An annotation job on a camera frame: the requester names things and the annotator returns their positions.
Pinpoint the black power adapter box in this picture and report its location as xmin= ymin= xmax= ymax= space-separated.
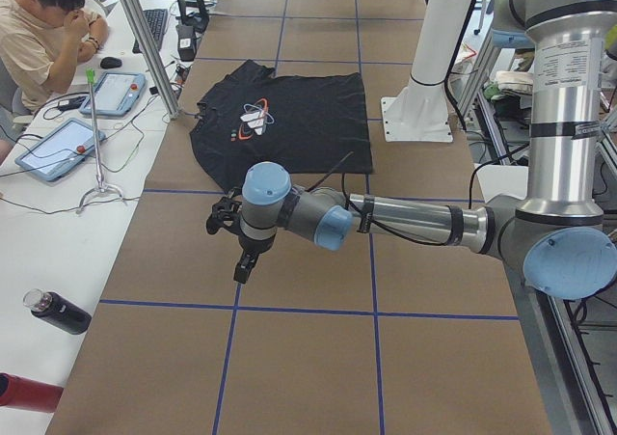
xmin=176 ymin=24 xmax=197 ymax=62

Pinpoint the black computer mouse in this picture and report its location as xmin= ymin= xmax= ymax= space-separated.
xmin=99 ymin=56 xmax=122 ymax=69

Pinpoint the teach pendant tablet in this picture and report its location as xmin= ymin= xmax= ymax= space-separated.
xmin=87 ymin=69 xmax=147 ymax=118
xmin=14 ymin=119 xmax=94 ymax=182

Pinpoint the black water bottle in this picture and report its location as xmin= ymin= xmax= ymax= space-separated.
xmin=22 ymin=288 xmax=92 ymax=335

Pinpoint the seated person beige shirt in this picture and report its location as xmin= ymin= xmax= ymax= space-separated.
xmin=1 ymin=0 xmax=109 ymax=115

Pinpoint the metal stand with green clip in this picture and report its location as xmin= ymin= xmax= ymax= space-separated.
xmin=76 ymin=68 xmax=126 ymax=214

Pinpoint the aluminium frame post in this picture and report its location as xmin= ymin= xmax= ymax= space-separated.
xmin=120 ymin=0 xmax=179 ymax=120

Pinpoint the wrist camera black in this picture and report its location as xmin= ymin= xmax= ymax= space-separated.
xmin=205 ymin=197 xmax=242 ymax=235

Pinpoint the black t-shirt with logo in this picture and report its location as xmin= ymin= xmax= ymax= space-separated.
xmin=190 ymin=60 xmax=373 ymax=191

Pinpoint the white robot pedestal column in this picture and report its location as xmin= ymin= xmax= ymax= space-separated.
xmin=381 ymin=0 xmax=476 ymax=143

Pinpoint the near teach pendant tablet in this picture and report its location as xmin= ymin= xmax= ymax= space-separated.
xmin=14 ymin=119 xmax=94 ymax=182

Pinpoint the red bottle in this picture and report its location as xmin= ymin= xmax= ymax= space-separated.
xmin=1 ymin=372 xmax=64 ymax=413

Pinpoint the black keyboard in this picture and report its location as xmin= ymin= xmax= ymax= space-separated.
xmin=143 ymin=9 xmax=169 ymax=51

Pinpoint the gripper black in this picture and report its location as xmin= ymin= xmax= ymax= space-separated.
xmin=233 ymin=234 xmax=275 ymax=283

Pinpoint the far teach pendant tablet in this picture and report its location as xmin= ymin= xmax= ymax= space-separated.
xmin=87 ymin=69 xmax=147 ymax=118

